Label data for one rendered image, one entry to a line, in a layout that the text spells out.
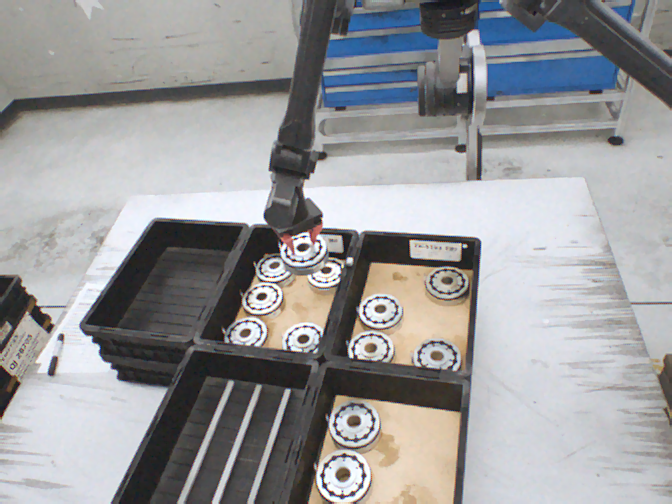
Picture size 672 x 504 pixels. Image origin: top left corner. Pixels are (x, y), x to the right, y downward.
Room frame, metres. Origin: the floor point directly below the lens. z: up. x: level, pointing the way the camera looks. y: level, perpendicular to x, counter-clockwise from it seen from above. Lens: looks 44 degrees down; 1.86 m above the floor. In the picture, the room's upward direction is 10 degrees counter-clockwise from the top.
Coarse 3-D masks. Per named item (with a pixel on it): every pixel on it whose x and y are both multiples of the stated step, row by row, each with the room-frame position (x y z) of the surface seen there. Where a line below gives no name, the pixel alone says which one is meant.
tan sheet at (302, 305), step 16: (288, 288) 0.99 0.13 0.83; (304, 288) 0.98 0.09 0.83; (288, 304) 0.93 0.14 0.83; (304, 304) 0.92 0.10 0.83; (320, 304) 0.91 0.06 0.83; (272, 320) 0.89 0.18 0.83; (288, 320) 0.88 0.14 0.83; (304, 320) 0.87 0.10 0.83; (320, 320) 0.86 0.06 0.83; (272, 336) 0.84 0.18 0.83
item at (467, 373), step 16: (448, 240) 0.96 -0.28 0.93; (464, 240) 0.94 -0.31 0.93; (480, 240) 0.93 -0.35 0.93; (352, 256) 0.96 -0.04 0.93; (480, 256) 0.88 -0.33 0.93; (352, 272) 0.90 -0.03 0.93; (336, 320) 0.77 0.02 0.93; (400, 368) 0.62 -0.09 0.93; (416, 368) 0.61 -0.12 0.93; (432, 368) 0.61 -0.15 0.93
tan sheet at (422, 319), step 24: (384, 264) 1.01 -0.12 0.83; (384, 288) 0.93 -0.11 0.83; (408, 288) 0.91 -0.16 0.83; (408, 312) 0.84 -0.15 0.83; (432, 312) 0.82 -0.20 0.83; (456, 312) 0.81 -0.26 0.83; (408, 336) 0.77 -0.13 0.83; (432, 336) 0.76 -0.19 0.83; (456, 336) 0.74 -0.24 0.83; (408, 360) 0.70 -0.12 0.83
